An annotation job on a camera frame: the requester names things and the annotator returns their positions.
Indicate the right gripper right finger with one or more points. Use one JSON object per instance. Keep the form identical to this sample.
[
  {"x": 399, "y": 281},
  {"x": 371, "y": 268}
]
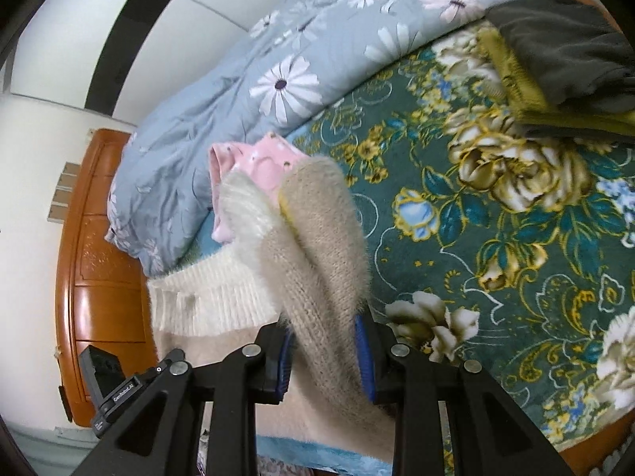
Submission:
[{"x": 438, "y": 405}]

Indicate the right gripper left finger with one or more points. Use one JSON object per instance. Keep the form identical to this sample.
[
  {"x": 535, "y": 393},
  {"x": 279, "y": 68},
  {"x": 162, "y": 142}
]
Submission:
[{"x": 160, "y": 432}]

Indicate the beige fuzzy sweater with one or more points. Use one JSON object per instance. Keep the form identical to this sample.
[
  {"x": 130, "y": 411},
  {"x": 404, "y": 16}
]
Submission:
[{"x": 302, "y": 261}]

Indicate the orange wooden headboard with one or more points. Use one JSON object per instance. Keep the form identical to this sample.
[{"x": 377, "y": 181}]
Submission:
[{"x": 101, "y": 297}]

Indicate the grey-blue floral quilt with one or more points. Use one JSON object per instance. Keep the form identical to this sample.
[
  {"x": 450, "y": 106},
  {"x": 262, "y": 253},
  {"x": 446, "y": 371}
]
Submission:
[{"x": 297, "y": 60}]

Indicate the teal floral bed blanket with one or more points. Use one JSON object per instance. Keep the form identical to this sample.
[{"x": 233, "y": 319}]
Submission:
[{"x": 536, "y": 235}]

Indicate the pink peach print garment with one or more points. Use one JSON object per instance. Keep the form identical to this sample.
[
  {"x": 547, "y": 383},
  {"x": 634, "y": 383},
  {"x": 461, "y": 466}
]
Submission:
[{"x": 264, "y": 163}]

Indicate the olive green folded garment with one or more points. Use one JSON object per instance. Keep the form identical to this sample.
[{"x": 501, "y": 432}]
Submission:
[{"x": 531, "y": 108}]

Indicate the dark grey folded garment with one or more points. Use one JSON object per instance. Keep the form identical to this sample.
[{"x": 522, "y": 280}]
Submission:
[{"x": 577, "y": 58}]

